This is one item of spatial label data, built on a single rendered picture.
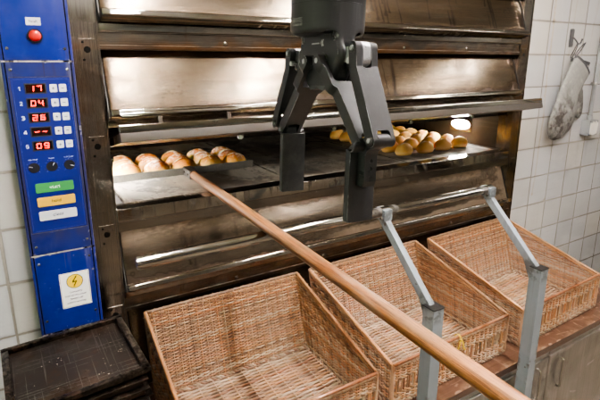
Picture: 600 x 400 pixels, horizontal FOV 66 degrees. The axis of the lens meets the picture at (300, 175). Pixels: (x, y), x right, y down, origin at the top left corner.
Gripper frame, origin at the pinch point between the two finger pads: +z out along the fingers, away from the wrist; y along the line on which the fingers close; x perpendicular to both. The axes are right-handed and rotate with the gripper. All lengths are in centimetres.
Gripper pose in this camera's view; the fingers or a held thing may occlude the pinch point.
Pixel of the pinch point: (320, 194)
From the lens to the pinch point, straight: 49.9
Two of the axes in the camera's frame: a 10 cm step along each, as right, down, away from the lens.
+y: 4.8, 1.8, -8.6
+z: -0.3, 9.8, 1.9
